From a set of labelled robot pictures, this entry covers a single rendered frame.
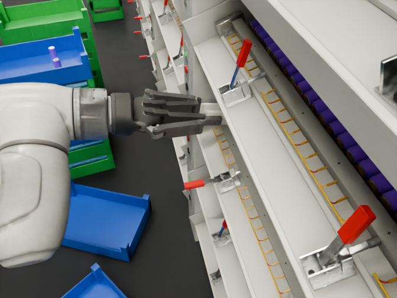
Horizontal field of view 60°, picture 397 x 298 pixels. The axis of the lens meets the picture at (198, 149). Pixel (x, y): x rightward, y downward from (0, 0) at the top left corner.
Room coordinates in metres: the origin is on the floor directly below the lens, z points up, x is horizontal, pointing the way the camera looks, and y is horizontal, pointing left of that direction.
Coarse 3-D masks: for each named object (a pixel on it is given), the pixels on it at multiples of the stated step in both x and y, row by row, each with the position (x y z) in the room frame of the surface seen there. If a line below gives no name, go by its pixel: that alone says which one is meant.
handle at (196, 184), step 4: (220, 176) 0.40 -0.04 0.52; (196, 180) 0.40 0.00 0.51; (200, 180) 0.40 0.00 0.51; (204, 180) 0.40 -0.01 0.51; (208, 180) 0.40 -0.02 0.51; (212, 180) 0.40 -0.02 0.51; (216, 180) 0.40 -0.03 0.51; (220, 180) 0.40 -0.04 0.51; (184, 184) 0.39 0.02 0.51; (188, 184) 0.39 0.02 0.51; (192, 184) 0.39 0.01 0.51; (196, 184) 0.39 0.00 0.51; (200, 184) 0.39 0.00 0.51; (204, 184) 0.39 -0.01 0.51; (188, 188) 0.38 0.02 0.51; (192, 188) 0.38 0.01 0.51
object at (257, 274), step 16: (208, 128) 0.56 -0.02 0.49; (208, 144) 0.51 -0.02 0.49; (224, 144) 0.50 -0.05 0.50; (208, 160) 0.47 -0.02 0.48; (224, 160) 0.46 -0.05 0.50; (224, 192) 0.39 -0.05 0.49; (240, 192) 0.38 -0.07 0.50; (224, 208) 0.36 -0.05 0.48; (240, 208) 0.35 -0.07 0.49; (240, 224) 0.32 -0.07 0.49; (256, 224) 0.31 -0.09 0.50; (240, 240) 0.29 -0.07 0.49; (256, 240) 0.29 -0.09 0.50; (240, 256) 0.26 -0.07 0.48; (256, 256) 0.26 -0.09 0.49; (256, 272) 0.24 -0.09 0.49; (272, 272) 0.23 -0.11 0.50; (256, 288) 0.21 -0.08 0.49; (272, 288) 0.21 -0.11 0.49
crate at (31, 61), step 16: (0, 48) 0.98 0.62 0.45; (16, 48) 1.00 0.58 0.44; (32, 48) 1.02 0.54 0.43; (64, 48) 1.05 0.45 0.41; (80, 48) 1.06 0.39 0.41; (0, 64) 0.97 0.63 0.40; (16, 64) 0.97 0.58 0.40; (32, 64) 0.97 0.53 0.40; (48, 64) 0.97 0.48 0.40; (64, 64) 0.97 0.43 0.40; (80, 64) 0.88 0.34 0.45; (0, 80) 0.80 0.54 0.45; (16, 80) 0.82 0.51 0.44; (32, 80) 0.83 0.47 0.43; (48, 80) 0.85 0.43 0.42; (64, 80) 0.86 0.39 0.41; (80, 80) 0.88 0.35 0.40
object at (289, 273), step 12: (228, 132) 0.50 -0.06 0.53; (228, 156) 0.46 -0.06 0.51; (240, 156) 0.44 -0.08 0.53; (240, 168) 0.41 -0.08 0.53; (252, 180) 0.38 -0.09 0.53; (252, 192) 0.36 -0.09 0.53; (264, 216) 0.31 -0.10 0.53; (252, 228) 0.30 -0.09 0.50; (264, 240) 0.28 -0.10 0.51; (276, 240) 0.27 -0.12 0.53; (264, 252) 0.26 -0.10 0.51; (276, 252) 0.25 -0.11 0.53; (288, 264) 0.23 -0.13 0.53; (288, 276) 0.21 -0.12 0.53; (276, 288) 0.21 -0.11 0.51; (300, 288) 0.20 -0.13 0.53
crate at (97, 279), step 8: (96, 264) 0.46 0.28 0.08; (96, 272) 0.44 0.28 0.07; (88, 280) 0.43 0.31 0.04; (96, 280) 0.45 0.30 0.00; (104, 280) 0.45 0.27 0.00; (72, 288) 0.40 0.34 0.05; (80, 288) 0.41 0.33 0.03; (88, 288) 0.42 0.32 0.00; (96, 288) 0.42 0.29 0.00; (104, 288) 0.42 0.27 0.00; (112, 288) 0.42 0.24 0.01; (64, 296) 0.38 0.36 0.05; (72, 296) 0.39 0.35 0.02; (80, 296) 0.40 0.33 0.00; (88, 296) 0.40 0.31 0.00; (96, 296) 0.40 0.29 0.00; (104, 296) 0.40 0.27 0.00; (112, 296) 0.40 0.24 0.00; (120, 296) 0.40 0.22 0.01
